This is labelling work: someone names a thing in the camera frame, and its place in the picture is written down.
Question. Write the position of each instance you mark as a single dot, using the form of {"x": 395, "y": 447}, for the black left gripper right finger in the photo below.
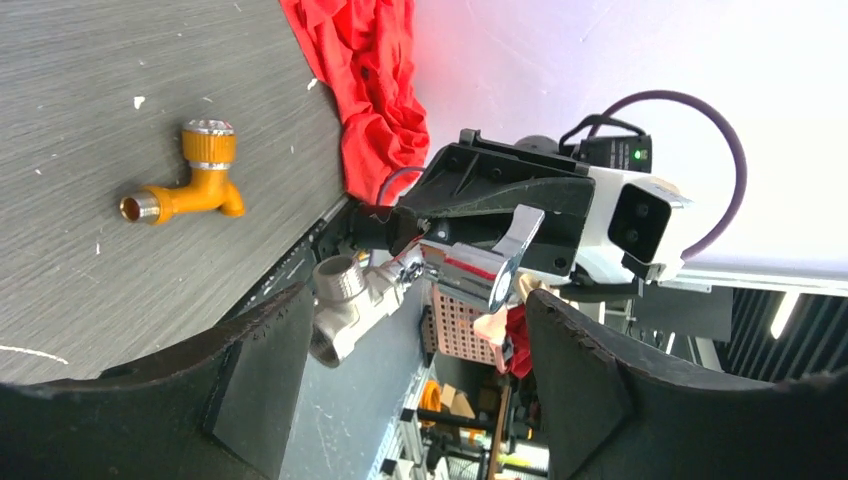
{"x": 617, "y": 408}

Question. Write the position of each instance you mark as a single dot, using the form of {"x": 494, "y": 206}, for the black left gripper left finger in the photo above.
{"x": 219, "y": 405}

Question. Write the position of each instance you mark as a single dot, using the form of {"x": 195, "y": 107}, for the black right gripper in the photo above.
{"x": 468, "y": 194}

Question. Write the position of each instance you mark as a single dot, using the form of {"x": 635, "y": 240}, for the chrome metal faucet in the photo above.
{"x": 351, "y": 300}

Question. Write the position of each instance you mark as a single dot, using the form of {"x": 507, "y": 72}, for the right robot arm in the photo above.
{"x": 622, "y": 152}

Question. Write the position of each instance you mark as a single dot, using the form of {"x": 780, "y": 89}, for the pink perforated basket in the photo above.
{"x": 448, "y": 328}

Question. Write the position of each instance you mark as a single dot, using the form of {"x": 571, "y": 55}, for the red cloth at right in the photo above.
{"x": 363, "y": 51}

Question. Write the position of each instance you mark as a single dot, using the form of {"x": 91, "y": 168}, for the orange plastic faucet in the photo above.
{"x": 209, "y": 147}

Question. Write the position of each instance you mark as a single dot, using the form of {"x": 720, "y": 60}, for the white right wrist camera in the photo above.
{"x": 638, "y": 226}

